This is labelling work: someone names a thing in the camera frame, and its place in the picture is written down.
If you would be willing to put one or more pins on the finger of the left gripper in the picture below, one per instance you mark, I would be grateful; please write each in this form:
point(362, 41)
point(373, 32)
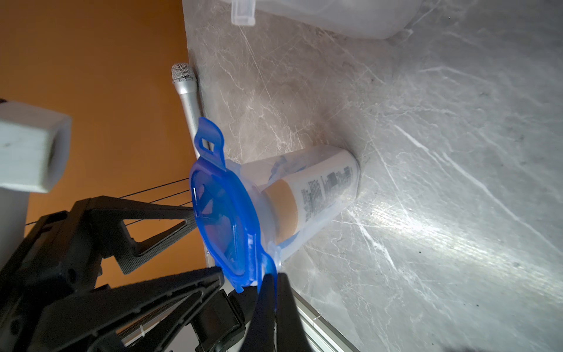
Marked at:
point(133, 232)
point(84, 321)

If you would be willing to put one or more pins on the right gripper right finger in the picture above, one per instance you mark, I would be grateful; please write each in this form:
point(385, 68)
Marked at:
point(290, 334)

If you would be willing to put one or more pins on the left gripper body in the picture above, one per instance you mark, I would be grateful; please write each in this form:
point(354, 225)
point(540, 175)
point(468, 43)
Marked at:
point(55, 261)

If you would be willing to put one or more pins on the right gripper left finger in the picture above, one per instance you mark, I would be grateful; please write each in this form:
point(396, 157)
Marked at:
point(261, 336)

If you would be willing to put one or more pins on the white lotion bottle front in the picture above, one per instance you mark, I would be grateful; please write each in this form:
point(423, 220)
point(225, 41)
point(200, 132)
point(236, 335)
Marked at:
point(303, 198)

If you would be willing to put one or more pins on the clear plastic cup front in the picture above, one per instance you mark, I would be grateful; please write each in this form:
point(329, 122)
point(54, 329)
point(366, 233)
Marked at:
point(257, 175)

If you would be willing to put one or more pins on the silver metal cylinder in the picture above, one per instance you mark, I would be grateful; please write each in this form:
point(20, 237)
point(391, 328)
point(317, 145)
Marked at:
point(185, 82)

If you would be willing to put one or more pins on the aluminium rail frame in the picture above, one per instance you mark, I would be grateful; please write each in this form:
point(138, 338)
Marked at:
point(322, 336)

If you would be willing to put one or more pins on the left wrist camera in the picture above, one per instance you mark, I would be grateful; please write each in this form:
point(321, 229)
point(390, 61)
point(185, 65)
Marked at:
point(35, 147)

